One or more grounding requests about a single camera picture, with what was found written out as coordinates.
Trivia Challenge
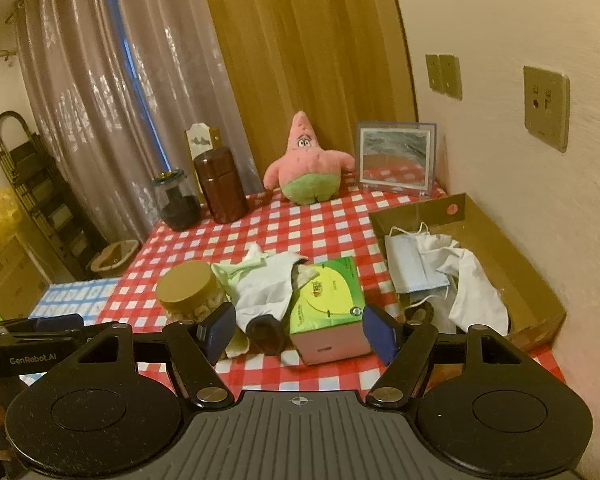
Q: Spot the woven basket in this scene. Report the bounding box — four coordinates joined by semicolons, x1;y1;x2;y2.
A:
90;240;141;278

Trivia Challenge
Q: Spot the clear photo frame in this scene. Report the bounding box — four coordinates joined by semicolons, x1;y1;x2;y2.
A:
355;121;438;198

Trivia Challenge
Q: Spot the grey patterned curtain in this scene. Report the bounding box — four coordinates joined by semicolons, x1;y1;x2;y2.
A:
12;0;261;246

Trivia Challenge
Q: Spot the green tissue box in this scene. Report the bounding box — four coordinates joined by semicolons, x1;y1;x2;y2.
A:
287;256;373;366

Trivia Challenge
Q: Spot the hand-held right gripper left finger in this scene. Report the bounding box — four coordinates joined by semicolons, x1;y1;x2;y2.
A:
72;302;237;409

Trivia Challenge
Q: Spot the yellow plastic bag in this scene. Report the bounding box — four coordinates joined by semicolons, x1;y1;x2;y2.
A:
0;187;23;253

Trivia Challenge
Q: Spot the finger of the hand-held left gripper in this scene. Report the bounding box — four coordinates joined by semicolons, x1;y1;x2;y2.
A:
0;312;85;336
0;322;118;347

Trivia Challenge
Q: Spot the beige wall socket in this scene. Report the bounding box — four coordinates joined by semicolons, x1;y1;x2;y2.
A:
523;65;571;153

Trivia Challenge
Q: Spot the pink starfish plush toy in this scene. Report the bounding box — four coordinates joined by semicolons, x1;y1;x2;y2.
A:
263;111;356;206

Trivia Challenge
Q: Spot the blue face mask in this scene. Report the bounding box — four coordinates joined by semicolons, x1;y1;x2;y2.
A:
384;225;453;295

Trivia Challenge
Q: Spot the red checkered tablecloth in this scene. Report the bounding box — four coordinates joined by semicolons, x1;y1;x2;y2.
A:
95;170;566;396

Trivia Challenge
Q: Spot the cardboard carton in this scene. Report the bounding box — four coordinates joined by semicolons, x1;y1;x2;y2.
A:
0;235;48;321

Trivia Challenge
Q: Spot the white mesh bag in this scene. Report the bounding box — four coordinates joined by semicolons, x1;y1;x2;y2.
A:
415;232;511;337

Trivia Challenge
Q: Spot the brown cardboard box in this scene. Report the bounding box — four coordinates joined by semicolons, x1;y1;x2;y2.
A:
369;192;567;353

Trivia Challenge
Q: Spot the brown cylindrical canister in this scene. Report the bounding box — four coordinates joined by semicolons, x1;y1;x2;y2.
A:
193;147;250;225

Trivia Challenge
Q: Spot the white cloth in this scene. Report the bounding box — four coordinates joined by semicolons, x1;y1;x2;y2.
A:
212;242;323;328

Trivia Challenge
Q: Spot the white wooden holder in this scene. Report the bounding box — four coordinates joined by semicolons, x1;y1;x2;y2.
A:
184;122;223;206

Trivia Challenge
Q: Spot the nut jar with tan lid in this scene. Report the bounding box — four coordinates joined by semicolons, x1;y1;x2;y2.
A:
156;260;231;328

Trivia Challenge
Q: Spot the blue checkered cloth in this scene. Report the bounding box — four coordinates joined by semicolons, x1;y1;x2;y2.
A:
27;277;123;331

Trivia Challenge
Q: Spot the beige light switch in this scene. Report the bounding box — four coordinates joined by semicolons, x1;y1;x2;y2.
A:
425;54;443;93
439;54;463;101

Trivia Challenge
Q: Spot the glass jar with dark contents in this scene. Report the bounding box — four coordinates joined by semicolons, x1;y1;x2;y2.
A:
152;171;202;232

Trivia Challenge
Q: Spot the dark folding rack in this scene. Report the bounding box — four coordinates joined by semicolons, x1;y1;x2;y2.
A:
0;111;106;281

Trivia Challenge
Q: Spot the wooden panel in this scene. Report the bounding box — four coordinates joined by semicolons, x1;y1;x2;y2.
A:
197;0;418;186

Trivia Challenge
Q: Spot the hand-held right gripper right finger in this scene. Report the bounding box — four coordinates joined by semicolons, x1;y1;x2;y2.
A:
362;304;528;408

